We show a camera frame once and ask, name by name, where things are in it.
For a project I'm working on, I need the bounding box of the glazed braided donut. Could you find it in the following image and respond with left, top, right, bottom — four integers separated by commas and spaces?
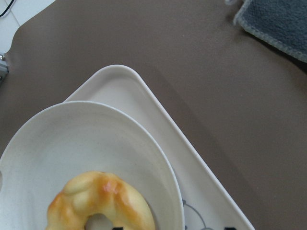
46, 171, 155, 230

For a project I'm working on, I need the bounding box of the grey folded cloth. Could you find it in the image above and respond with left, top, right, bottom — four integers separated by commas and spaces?
234, 0, 307, 63

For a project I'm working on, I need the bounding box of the beige rabbit tray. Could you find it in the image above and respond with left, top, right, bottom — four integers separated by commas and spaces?
68, 65, 253, 230

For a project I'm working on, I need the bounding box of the white round plate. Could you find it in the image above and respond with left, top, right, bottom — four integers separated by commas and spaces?
0, 101, 185, 230

